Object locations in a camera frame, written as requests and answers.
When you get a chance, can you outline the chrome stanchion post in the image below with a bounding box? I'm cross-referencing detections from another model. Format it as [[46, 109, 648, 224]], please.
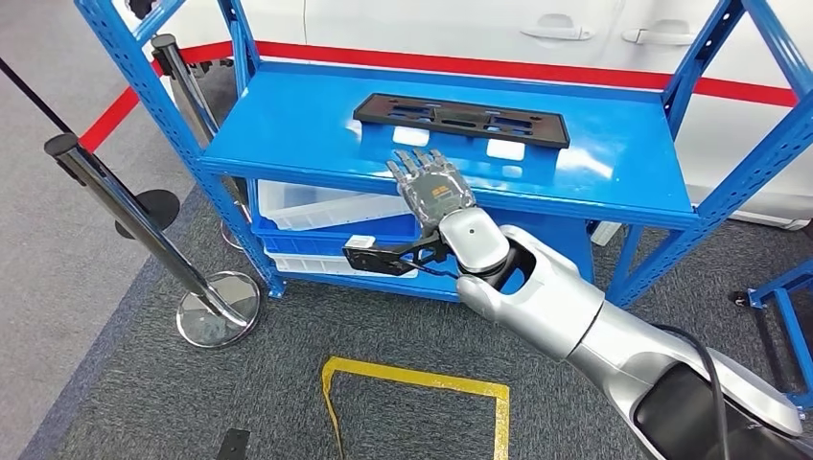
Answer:
[[44, 133, 262, 349], [150, 33, 255, 250]]

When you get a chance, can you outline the black robot body part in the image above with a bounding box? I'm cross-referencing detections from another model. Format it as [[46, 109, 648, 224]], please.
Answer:
[[216, 428, 251, 460]]

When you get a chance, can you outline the white plastic bin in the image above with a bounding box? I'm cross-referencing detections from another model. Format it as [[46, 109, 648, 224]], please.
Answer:
[[257, 179, 414, 232], [263, 250, 421, 279]]

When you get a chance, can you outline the long black plastic part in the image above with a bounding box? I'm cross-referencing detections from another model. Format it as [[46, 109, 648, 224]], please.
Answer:
[[353, 93, 571, 150]]

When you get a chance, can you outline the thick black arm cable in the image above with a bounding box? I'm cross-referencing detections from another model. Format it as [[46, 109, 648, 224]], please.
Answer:
[[654, 323, 729, 460]]

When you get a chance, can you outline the white car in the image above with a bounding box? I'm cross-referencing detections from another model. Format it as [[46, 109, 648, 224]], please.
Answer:
[[107, 0, 813, 231]]

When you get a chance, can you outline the red barrier belt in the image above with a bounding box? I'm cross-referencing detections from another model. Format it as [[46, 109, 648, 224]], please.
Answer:
[[79, 40, 799, 153]]

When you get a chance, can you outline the yellow floor tape square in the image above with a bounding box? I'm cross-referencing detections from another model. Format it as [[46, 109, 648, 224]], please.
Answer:
[[320, 356, 511, 460]]

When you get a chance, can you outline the blue metal shelf rack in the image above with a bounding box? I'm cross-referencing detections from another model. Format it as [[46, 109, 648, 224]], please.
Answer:
[[75, 0, 813, 311]]

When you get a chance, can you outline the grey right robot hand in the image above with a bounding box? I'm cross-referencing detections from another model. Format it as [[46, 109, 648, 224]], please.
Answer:
[[385, 149, 477, 238]]

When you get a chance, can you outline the black pole with round base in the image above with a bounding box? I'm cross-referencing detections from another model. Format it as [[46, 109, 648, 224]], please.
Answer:
[[0, 56, 181, 241]]

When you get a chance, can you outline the blue metal cart frame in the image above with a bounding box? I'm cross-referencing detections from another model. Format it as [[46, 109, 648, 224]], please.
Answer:
[[730, 257, 813, 411]]

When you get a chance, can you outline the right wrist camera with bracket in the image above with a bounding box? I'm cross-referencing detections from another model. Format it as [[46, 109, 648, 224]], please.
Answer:
[[342, 235, 460, 279]]

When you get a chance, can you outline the white car door handle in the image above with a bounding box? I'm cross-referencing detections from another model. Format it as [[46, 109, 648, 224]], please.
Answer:
[[521, 13, 596, 41], [622, 18, 697, 47]]

